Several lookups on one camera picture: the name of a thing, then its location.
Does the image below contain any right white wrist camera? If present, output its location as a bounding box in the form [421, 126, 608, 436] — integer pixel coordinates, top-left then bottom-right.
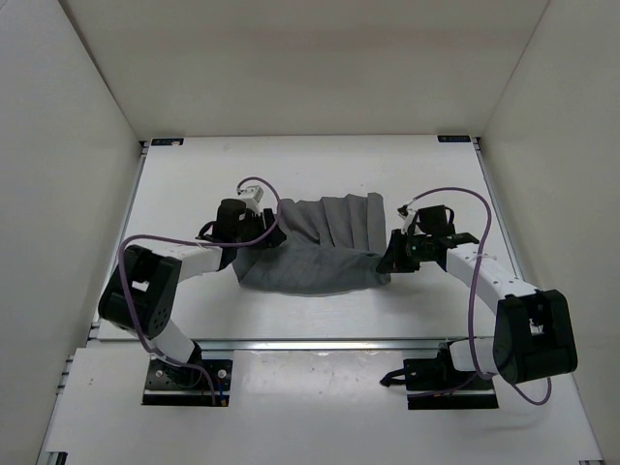
[397, 203, 418, 235]

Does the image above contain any left blue corner label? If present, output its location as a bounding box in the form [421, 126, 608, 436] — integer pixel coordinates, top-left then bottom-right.
[150, 138, 184, 146]

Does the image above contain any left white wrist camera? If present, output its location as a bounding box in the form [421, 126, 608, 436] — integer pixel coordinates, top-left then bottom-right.
[237, 185, 264, 213]

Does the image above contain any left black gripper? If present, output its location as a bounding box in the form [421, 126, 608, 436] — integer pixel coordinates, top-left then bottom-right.
[234, 207, 287, 249]

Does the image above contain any right blue corner label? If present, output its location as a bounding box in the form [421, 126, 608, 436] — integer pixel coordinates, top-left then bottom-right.
[437, 135, 472, 143]

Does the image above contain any purple cable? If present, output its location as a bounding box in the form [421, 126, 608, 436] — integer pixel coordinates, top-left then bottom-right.
[118, 176, 282, 406]
[399, 187, 553, 406]

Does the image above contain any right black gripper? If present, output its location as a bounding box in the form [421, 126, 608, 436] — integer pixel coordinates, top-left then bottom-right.
[376, 229, 431, 273]

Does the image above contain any blue corner label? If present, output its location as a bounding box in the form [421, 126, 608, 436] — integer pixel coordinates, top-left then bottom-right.
[150, 138, 184, 146]
[437, 135, 472, 143]

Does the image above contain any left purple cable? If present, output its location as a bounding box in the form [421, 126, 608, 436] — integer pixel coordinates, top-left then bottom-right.
[118, 176, 282, 406]

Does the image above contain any front aluminium table rail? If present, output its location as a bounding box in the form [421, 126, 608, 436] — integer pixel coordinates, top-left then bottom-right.
[91, 336, 467, 357]

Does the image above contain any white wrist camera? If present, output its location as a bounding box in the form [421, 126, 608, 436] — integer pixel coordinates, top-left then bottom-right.
[397, 203, 418, 235]
[237, 185, 264, 213]

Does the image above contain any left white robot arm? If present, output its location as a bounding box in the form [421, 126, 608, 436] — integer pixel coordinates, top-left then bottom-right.
[98, 195, 286, 386]

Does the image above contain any grey pleated skirt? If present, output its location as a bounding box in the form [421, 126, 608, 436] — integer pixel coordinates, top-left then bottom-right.
[232, 193, 391, 295]

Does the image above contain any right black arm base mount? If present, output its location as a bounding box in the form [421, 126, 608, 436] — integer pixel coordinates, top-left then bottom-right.
[380, 343, 499, 411]

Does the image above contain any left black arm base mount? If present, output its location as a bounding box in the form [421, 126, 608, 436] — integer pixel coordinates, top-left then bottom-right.
[141, 352, 233, 408]

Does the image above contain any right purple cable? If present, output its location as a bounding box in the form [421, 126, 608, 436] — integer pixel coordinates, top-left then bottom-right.
[399, 187, 553, 406]

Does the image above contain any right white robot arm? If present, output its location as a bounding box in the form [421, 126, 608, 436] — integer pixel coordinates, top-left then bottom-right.
[377, 204, 578, 388]

